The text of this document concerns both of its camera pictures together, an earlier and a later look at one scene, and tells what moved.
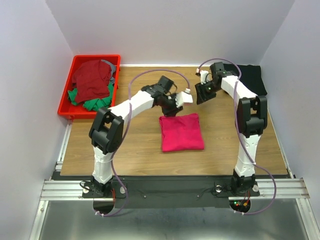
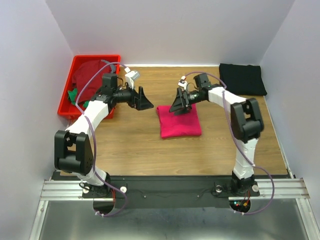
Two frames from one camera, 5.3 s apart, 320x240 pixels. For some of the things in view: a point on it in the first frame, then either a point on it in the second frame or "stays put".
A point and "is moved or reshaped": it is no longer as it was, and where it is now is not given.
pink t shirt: (181, 133) is moved or reshaped
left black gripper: (174, 110) to (138, 100)
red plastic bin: (66, 107) stays put
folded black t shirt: (251, 77) stays put
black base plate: (166, 191) stays put
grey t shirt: (113, 67) stays put
